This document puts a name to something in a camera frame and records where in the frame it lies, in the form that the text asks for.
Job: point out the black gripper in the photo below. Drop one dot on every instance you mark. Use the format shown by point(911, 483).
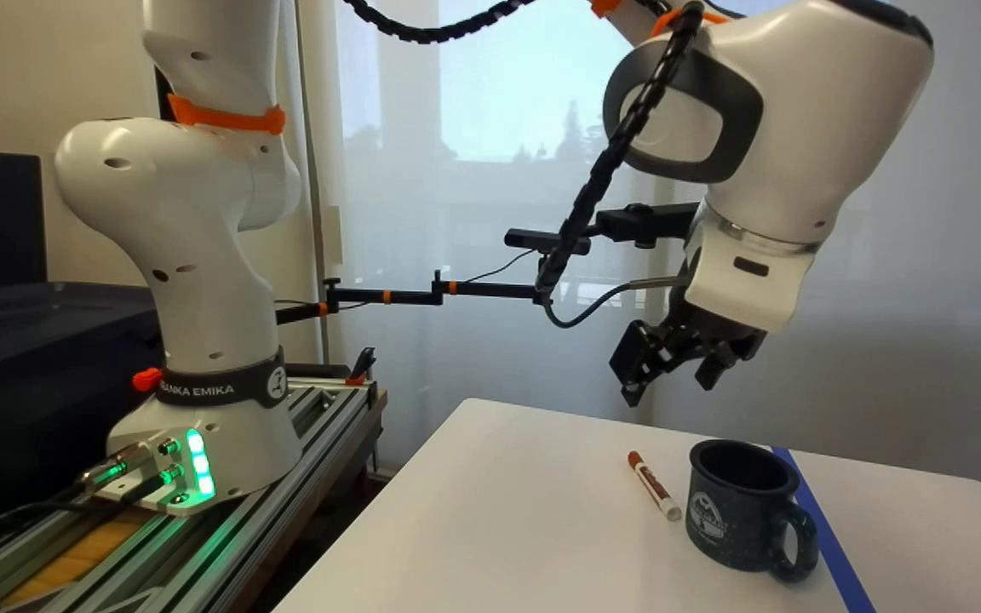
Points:
point(683, 336)

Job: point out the red capped white marker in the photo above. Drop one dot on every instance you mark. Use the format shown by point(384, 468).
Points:
point(652, 484)

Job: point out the aluminium rail robot base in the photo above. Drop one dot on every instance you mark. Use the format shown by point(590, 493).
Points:
point(111, 558)

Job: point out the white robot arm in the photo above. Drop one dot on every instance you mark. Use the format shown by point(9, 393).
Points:
point(733, 130)

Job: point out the dark blue enamel mug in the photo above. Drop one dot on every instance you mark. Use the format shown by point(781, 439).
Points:
point(742, 517)

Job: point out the blue tape strip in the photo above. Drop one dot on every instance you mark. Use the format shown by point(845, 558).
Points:
point(842, 573)

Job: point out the black cabinet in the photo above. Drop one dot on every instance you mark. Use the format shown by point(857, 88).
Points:
point(64, 354)

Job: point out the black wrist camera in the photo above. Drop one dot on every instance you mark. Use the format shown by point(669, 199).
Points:
point(646, 223)

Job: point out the black camera on boom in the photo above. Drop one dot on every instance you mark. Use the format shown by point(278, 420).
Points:
point(545, 242)

